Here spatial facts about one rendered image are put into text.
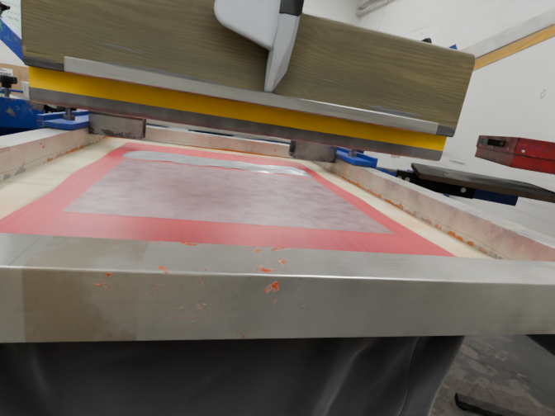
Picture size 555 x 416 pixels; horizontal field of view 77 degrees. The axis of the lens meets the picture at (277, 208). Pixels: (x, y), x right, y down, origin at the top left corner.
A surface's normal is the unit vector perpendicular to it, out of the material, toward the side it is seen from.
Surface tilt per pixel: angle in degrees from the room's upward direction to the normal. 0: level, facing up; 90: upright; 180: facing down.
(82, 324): 90
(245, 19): 83
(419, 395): 95
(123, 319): 90
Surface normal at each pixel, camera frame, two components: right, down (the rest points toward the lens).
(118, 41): 0.22, 0.29
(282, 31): 0.18, 0.50
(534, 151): -0.29, 0.21
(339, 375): 0.58, 0.42
